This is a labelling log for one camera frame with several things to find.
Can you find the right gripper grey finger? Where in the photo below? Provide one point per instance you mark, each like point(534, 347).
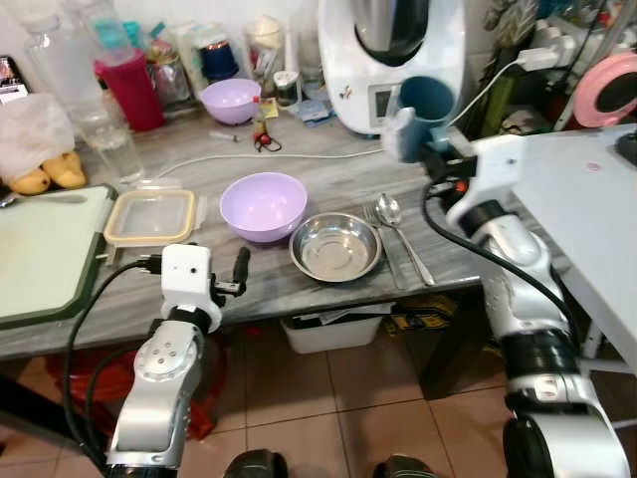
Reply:
point(399, 137)

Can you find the dark teal mug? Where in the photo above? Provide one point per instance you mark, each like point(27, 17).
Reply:
point(430, 105)

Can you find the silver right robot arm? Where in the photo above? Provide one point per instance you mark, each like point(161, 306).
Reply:
point(528, 319)

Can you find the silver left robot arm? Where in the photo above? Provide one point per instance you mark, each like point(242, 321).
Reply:
point(159, 383)

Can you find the clear container with yellow rim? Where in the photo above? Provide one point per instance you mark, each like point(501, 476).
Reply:
point(149, 216)

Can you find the white kitchen machine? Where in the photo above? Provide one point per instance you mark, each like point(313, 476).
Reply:
point(383, 85)

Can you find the large purple bowl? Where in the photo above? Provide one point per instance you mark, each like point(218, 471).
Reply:
point(263, 206)

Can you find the steel spoon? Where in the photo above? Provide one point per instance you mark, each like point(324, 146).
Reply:
point(388, 209)

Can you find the blue and white packet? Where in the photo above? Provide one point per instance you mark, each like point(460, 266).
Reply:
point(317, 110)

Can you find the round steel dish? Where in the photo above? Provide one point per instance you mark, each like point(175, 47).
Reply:
point(335, 249)

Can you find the red plastic stool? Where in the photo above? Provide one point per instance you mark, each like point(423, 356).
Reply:
point(209, 388)

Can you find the pale green cutting board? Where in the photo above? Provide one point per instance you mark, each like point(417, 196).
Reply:
point(45, 254)

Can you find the steel fork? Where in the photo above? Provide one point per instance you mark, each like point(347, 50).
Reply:
point(383, 249)

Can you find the white plastic bin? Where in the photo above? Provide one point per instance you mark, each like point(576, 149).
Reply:
point(333, 334)

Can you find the clear drinking glass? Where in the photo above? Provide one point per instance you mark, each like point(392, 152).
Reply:
point(111, 149)

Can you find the small glass shaker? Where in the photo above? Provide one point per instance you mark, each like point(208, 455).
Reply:
point(286, 90)

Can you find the yellow fruit pile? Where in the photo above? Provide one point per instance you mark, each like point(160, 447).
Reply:
point(50, 171)

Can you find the small red-capped bottle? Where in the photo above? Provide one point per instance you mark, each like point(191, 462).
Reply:
point(262, 119)

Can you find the white power adapter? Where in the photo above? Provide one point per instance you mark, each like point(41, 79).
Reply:
point(540, 58)

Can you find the white folding table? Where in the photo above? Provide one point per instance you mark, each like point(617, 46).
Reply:
point(582, 214)

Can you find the black device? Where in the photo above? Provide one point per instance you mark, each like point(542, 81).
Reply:
point(628, 147)

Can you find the yellow and black tool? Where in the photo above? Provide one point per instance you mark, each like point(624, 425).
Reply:
point(423, 317)

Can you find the glass jar with utensils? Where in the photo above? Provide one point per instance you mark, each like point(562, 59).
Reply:
point(267, 45)

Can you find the small purple bowl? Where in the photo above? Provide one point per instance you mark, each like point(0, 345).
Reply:
point(231, 100)

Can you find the red pitcher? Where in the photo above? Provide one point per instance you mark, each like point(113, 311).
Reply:
point(131, 92)

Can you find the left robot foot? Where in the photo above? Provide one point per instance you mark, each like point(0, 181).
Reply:
point(256, 465)

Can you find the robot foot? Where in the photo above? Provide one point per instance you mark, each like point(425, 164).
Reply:
point(256, 465)
point(406, 467)

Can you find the clear plastic bag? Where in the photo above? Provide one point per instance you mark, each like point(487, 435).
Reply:
point(30, 129)

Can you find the glass storage jar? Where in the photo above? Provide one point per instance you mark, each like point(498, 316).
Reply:
point(171, 78)

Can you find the navy blue jar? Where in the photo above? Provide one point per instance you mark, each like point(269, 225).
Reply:
point(218, 62)

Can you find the clear plastic bottle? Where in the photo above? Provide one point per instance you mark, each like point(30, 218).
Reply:
point(62, 60)

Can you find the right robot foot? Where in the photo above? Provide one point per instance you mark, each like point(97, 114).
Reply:
point(406, 467)

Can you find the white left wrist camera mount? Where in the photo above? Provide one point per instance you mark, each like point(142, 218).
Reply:
point(185, 274)

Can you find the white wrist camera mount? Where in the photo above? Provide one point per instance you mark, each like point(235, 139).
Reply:
point(185, 274)
point(490, 171)

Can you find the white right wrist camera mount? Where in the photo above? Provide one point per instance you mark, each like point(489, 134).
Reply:
point(490, 171)

